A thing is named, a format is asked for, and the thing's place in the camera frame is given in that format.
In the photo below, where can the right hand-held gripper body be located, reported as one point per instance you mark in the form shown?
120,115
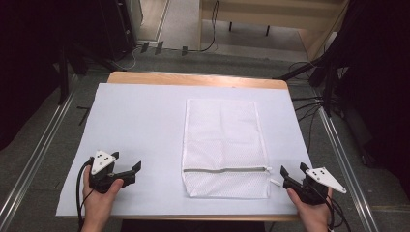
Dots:
307,191

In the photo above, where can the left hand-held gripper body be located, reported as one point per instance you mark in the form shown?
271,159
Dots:
102,181

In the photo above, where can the white mesh laundry bag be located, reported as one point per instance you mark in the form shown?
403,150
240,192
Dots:
222,145

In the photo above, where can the person's right hand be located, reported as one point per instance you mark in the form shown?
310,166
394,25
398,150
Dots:
311,212

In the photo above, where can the person's left hand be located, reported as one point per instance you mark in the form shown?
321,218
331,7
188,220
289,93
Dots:
98,203

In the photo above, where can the white table sheet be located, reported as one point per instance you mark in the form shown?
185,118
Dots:
135,129

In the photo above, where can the black metal stand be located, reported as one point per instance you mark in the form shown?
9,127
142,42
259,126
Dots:
327,80
64,74

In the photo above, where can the wooden table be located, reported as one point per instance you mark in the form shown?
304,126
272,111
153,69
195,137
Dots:
193,79

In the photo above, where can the black floor tape strip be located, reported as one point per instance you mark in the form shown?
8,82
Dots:
159,47
145,47
184,50

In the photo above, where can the black curtain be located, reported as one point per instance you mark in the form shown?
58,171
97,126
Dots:
25,64
380,80

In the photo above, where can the wooden platform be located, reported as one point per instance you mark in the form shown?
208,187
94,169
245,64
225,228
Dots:
274,13

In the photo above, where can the metal floor rail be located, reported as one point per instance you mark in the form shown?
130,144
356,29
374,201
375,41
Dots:
348,174
32,161

